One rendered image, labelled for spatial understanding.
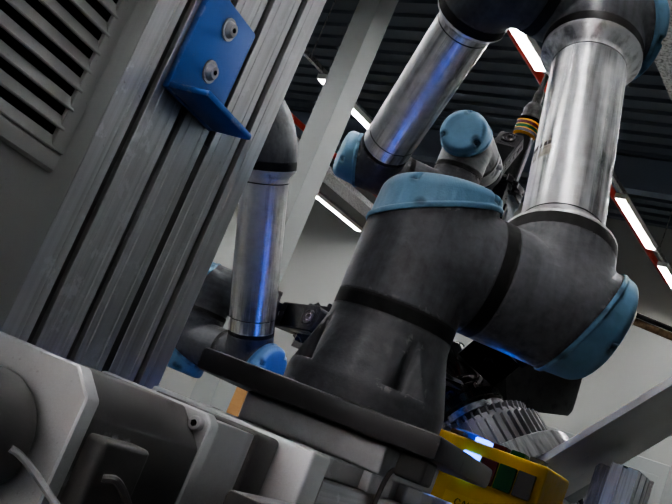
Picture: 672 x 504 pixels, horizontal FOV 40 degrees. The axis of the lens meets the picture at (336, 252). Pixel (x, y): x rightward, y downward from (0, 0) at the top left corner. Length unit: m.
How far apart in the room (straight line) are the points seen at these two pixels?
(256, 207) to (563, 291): 0.66
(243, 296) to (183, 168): 0.73
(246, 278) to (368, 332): 0.66
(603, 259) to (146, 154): 0.45
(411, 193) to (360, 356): 0.16
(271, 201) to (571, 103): 0.55
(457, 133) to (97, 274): 0.83
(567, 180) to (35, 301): 0.54
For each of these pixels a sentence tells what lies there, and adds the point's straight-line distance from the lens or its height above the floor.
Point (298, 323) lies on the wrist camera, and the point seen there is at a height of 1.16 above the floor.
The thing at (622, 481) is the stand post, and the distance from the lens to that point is 1.62.
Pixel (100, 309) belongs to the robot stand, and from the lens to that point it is 0.69.
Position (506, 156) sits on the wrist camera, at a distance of 1.59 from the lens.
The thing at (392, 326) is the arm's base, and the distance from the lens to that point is 0.80.
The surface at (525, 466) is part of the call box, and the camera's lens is 1.13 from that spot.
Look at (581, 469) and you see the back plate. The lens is 1.70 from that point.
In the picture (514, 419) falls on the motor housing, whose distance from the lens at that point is 1.60.
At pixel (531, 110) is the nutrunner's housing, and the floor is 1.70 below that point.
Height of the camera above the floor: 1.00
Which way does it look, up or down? 11 degrees up
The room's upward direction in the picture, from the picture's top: 22 degrees clockwise
